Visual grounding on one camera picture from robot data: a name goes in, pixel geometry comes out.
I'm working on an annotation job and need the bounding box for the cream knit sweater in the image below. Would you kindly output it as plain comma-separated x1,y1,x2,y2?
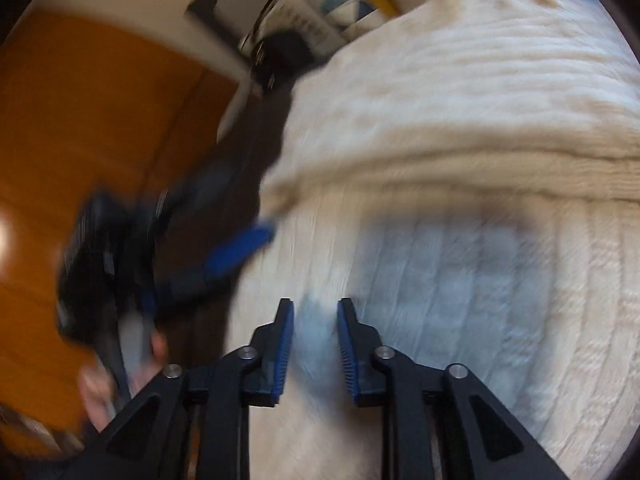
227,0,640,480

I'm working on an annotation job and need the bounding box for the black handbag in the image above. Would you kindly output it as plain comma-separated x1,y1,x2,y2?
240,30,321,91

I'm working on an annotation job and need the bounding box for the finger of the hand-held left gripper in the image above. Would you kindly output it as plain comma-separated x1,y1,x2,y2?
150,225,277,315
152,159,247,242

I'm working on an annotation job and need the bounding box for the triangle pattern pillow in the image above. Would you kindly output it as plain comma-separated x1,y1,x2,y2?
277,0,386,51

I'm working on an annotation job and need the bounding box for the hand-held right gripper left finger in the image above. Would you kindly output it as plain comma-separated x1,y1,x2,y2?
65,297,296,480

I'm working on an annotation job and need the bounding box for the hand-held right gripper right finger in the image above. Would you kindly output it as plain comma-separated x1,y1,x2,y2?
336,297,571,480

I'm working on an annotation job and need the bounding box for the person's left hand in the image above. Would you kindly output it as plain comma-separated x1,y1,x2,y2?
80,332,169,434

